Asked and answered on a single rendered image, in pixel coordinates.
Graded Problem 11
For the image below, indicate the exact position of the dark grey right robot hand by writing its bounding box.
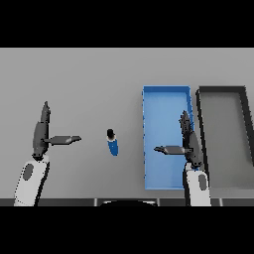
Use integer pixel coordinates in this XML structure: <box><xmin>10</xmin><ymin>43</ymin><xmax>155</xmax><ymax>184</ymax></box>
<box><xmin>153</xmin><ymin>110</ymin><xmax>204</xmax><ymax>171</ymax></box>

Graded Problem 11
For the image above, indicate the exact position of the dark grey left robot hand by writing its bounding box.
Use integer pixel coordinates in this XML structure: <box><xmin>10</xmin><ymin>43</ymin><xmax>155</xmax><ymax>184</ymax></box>
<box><xmin>32</xmin><ymin>100</ymin><xmax>82</xmax><ymax>162</ymax></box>

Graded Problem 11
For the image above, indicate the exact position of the blue bin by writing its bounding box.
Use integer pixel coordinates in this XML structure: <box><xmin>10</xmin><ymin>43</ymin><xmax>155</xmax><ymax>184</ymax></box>
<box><xmin>142</xmin><ymin>85</ymin><xmax>194</xmax><ymax>191</ymax></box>

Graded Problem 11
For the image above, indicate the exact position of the dark grey bin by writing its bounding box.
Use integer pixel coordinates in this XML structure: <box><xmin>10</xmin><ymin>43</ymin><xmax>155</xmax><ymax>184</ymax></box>
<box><xmin>195</xmin><ymin>85</ymin><xmax>254</xmax><ymax>191</ymax></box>

